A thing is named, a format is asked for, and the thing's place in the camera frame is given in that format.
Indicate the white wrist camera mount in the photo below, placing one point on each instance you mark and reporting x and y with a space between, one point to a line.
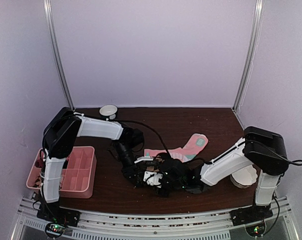
143 159
152 178

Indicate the grey aluminium frame post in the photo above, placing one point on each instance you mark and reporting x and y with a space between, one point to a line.
248 64
47 4

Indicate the grey aluminium frame post left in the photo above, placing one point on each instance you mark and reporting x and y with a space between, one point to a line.
47 4

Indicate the pink plastic organizer tray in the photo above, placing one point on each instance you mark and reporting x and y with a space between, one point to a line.
77 174

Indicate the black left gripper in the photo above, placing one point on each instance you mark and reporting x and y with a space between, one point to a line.
134 169

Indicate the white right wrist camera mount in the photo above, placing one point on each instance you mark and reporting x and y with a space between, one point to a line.
152 178

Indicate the brown beige argyle sock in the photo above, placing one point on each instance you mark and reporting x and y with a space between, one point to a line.
155 164

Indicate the aluminium front rail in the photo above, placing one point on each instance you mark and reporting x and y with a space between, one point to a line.
209 225

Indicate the pink sock with teal patches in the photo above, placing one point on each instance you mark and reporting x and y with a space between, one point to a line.
196 143

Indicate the white paper-lined bowl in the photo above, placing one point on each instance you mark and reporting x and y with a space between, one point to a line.
245 177

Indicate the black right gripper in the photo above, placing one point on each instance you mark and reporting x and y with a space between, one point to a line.
164 194

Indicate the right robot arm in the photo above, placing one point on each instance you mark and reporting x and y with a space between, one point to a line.
262 148

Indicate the dark blue white bowl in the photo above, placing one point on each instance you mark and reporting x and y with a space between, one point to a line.
108 112

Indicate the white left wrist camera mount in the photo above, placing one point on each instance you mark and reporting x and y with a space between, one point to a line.
143 159

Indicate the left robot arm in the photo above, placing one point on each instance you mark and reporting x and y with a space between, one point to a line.
69 129

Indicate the grey aluminium frame post right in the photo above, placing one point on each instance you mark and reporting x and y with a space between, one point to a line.
248 64

